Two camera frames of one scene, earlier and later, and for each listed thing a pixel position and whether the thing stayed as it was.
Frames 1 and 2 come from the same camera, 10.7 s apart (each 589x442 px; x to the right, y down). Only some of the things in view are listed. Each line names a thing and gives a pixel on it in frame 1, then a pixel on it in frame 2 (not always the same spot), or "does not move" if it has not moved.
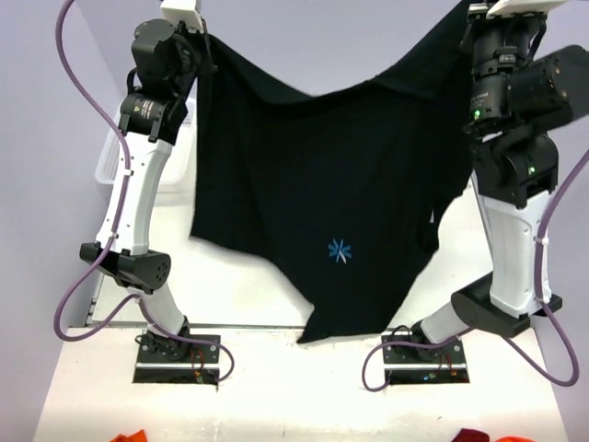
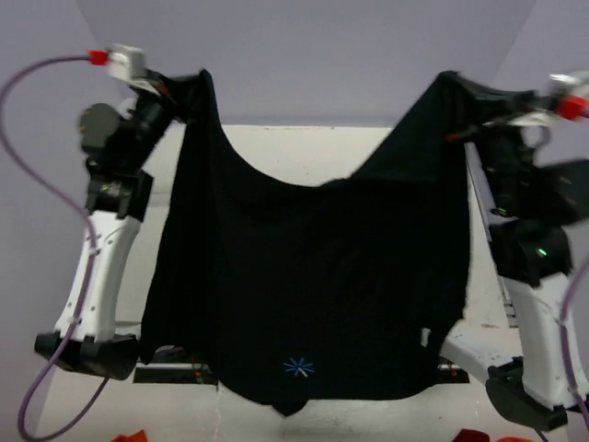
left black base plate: (166, 359) does not move
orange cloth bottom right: (513, 439) does not move
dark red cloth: (471, 436) does not move
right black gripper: (478, 24) to (521, 109)
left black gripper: (202, 40) to (169, 104)
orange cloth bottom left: (137, 436) does not move
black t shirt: (341, 195) to (292, 294)
